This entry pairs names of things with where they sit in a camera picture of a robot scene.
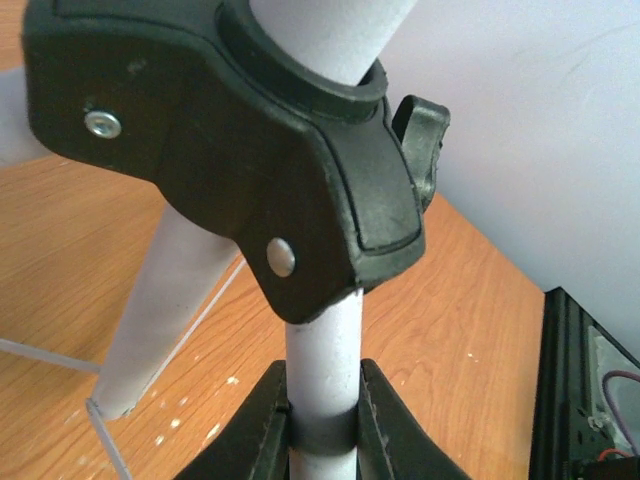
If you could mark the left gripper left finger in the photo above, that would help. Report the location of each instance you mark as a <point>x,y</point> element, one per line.
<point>255,442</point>

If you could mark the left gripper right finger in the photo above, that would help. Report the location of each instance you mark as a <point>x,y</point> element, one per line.
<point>391,444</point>

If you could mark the white tripod music stand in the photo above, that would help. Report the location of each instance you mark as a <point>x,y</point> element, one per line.
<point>266,127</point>

